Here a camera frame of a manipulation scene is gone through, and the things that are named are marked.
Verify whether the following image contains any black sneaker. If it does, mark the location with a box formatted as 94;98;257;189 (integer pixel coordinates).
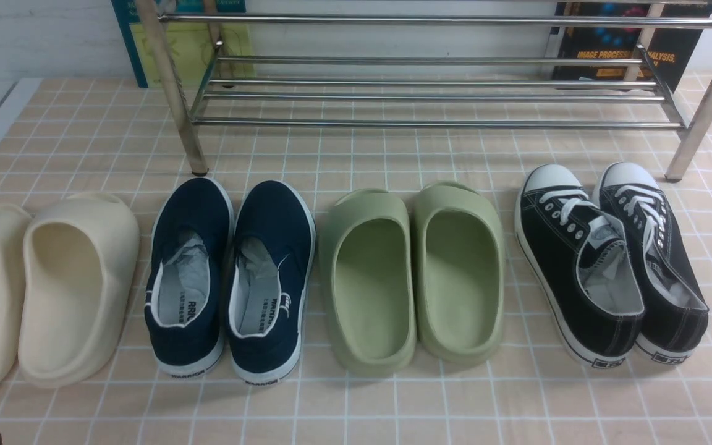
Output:
591;163;710;365
514;164;645;370

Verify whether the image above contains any steel shoe rack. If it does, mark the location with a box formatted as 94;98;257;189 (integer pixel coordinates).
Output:
135;1;712;183

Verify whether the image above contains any green slipper left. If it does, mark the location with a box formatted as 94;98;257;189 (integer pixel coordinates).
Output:
318;189;417;377

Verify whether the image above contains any green slipper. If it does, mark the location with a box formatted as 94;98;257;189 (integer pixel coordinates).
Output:
318;189;417;377
412;181;506;367

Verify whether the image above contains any navy canvas shoe right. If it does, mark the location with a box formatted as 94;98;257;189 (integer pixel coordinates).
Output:
225;180;316;386

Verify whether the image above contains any navy canvas shoe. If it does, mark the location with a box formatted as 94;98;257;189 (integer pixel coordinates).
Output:
225;180;316;386
144;177;235;378

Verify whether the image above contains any green slipper right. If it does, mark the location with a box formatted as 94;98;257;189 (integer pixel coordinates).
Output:
412;181;506;367

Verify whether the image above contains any navy canvas shoe left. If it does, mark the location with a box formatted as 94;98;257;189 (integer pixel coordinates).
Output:
144;177;235;378

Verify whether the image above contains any teal yellow book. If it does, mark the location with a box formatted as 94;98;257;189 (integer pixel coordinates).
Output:
111;1;253;88

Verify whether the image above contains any cream slipper right one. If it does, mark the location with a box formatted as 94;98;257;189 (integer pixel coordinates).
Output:
17;192;140;388

